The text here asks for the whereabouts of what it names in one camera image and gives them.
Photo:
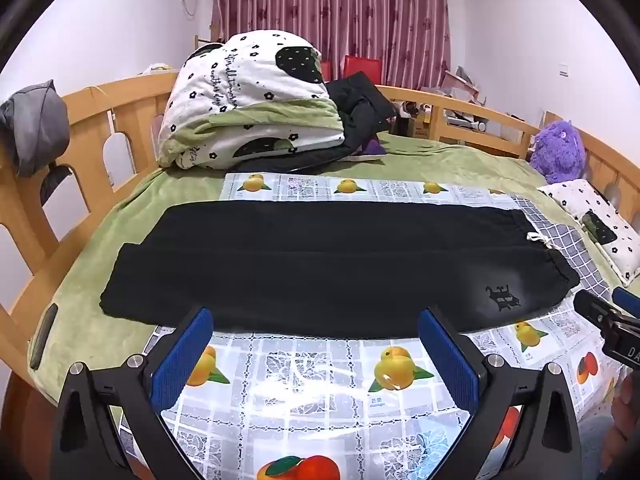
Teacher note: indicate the white wall switch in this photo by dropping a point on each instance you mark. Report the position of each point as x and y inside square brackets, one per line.
[564, 70]

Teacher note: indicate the black jacket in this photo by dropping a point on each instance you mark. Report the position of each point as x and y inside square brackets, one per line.
[360, 105]

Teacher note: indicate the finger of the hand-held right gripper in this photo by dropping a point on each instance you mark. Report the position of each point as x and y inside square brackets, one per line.
[629, 300]
[595, 307]

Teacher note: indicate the black pants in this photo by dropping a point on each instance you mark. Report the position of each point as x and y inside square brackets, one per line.
[300, 270]

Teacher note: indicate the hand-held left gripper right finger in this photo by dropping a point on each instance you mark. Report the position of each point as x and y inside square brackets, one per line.
[447, 355]

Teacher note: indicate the black phone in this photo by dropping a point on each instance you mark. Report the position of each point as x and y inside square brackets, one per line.
[44, 337]

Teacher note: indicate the cardboard box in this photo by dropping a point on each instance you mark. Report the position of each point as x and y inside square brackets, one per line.
[415, 122]
[462, 85]

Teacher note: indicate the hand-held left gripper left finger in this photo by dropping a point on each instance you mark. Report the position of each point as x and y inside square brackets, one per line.
[182, 355]

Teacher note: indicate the fruit print plastic tablecloth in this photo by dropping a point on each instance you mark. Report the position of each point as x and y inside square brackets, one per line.
[310, 375]

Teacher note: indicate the grey checked cloth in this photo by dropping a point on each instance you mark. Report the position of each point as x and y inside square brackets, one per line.
[565, 245]

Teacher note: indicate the folded white floral quilt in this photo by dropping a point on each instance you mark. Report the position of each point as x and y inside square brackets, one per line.
[240, 90]

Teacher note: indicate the purple cloth item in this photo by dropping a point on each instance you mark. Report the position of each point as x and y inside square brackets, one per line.
[372, 149]

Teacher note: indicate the person's right hand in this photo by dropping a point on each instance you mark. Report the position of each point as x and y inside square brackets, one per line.
[627, 425]

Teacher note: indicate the grey hanging garment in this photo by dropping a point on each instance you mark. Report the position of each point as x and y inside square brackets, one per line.
[35, 125]

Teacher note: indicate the wooden bed frame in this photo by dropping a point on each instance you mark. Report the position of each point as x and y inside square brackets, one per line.
[130, 110]

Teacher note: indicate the white appliance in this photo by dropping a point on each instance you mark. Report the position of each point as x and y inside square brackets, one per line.
[467, 122]

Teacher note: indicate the purple plush toy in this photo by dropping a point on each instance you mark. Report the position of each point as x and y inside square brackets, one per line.
[557, 152]

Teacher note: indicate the red chair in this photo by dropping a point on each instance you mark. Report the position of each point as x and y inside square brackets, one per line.
[362, 67]

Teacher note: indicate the green bed blanket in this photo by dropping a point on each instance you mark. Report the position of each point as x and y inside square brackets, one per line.
[90, 240]

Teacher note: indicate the white floral pillow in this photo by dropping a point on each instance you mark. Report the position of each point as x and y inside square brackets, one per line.
[575, 196]

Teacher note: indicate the pink patterned curtain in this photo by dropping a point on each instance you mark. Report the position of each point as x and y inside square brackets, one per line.
[330, 15]

